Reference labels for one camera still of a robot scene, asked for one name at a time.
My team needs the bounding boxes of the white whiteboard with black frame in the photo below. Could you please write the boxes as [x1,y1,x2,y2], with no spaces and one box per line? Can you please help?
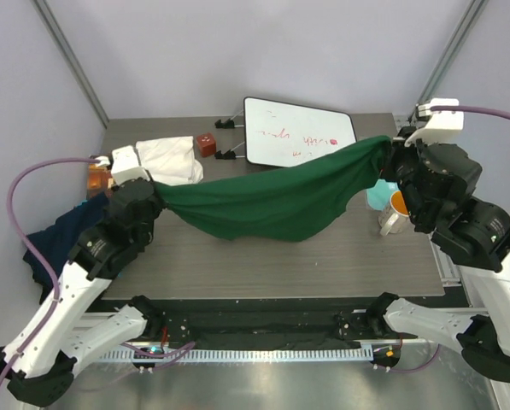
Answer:
[243,97,357,167]

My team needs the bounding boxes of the brown paperback book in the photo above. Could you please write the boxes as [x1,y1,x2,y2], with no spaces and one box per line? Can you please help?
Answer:
[86,155,114,199]

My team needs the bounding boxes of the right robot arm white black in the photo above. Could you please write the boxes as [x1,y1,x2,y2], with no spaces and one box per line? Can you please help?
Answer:
[366,140,510,384]

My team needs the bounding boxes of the white folded t-shirt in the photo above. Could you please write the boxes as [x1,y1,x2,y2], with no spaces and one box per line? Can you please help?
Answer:
[135,136,203,186]

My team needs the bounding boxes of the white mug orange inside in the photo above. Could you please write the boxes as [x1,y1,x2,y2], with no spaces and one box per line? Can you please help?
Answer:
[378,190,410,236]

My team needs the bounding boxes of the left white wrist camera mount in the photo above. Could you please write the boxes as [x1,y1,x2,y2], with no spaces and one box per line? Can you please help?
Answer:
[94,145,152,185]

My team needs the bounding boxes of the green t-shirt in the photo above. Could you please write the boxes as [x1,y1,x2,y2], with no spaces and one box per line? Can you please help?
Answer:
[155,135,391,242]

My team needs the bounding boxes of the whiteboard black stand foot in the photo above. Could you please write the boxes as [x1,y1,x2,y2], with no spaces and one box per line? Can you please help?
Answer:
[214,111,244,129]
[214,143,245,161]

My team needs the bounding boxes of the teal plastic cutting board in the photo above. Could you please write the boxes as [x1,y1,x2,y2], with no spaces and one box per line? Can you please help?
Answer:
[366,179,399,211]

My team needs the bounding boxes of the red brown cube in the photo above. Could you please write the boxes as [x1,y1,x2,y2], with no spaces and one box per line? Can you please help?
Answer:
[196,132,217,158]

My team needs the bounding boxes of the perforated metal rail strip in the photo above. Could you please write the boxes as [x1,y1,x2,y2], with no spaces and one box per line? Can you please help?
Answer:
[98,345,373,364]

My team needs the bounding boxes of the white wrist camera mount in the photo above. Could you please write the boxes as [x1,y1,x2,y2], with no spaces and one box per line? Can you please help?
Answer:
[393,97,464,147]
[94,145,152,185]

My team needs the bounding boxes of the whiteboard black stand foot near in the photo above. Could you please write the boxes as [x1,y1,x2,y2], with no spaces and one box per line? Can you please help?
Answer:
[214,143,245,161]

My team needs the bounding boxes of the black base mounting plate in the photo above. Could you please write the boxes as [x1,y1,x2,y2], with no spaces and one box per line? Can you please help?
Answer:
[112,297,418,343]

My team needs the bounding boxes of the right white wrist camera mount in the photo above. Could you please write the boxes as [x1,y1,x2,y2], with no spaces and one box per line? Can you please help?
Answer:
[393,97,464,147]

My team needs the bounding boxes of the navy blue t-shirt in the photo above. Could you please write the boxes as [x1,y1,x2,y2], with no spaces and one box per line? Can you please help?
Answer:
[26,193,109,278]

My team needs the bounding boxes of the whiteboard black stand foot far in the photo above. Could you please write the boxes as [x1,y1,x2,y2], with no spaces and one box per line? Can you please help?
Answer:
[214,111,244,129]

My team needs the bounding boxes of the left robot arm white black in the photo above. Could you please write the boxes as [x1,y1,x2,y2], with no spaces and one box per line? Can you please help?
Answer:
[0,179,164,407]

